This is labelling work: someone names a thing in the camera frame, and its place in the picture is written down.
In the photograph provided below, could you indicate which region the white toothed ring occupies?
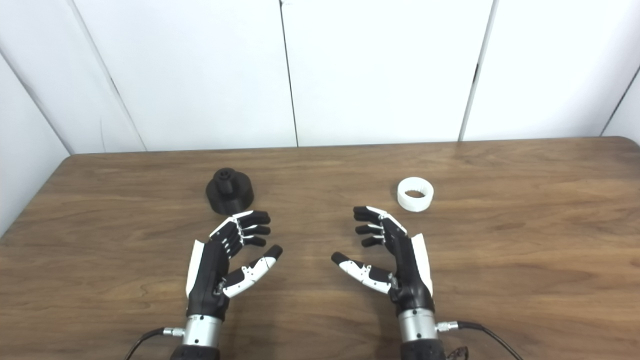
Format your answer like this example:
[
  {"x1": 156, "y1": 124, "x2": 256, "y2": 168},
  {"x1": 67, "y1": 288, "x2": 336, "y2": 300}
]
[{"x1": 397, "y1": 177, "x2": 435, "y2": 213}]

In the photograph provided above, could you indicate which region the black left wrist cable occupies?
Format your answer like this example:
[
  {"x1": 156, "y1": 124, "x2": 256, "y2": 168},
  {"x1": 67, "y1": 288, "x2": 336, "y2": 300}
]
[{"x1": 124, "y1": 327, "x2": 186, "y2": 360}]

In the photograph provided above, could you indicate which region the round black stepped part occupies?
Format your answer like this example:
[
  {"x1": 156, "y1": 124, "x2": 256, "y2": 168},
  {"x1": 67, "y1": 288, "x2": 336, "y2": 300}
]
[{"x1": 205, "y1": 167, "x2": 255, "y2": 216}]

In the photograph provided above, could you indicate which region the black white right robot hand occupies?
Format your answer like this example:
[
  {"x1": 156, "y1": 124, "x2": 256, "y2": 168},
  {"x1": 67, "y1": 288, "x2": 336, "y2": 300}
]
[{"x1": 331, "y1": 205, "x2": 436, "y2": 317}]

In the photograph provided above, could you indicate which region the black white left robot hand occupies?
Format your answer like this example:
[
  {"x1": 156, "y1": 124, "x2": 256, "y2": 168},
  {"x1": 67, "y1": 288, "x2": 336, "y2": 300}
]
[{"x1": 185, "y1": 210, "x2": 284, "y2": 322}]

